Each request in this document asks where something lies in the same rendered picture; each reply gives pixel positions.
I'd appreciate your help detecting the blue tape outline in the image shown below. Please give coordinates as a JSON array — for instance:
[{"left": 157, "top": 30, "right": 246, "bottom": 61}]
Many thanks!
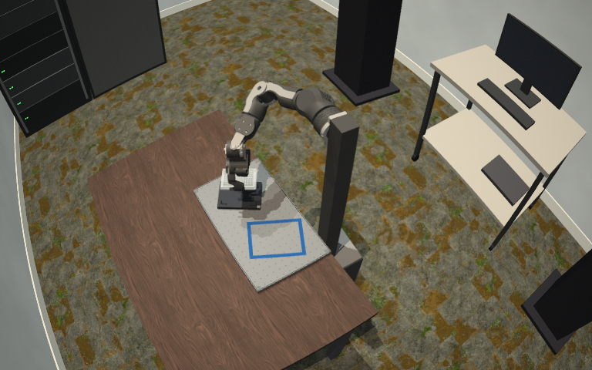
[{"left": 247, "top": 218, "right": 306, "bottom": 259}]

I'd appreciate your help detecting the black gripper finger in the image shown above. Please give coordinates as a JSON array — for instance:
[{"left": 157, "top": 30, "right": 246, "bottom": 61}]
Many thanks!
[{"left": 227, "top": 166, "right": 245, "bottom": 191}]

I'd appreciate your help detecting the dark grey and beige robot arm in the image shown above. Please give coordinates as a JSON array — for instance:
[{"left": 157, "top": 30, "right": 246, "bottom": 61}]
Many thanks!
[{"left": 224, "top": 81, "right": 347, "bottom": 157}]

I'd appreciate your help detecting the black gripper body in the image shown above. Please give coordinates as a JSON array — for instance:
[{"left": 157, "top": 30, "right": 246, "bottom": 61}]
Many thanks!
[{"left": 226, "top": 143, "right": 251, "bottom": 177}]

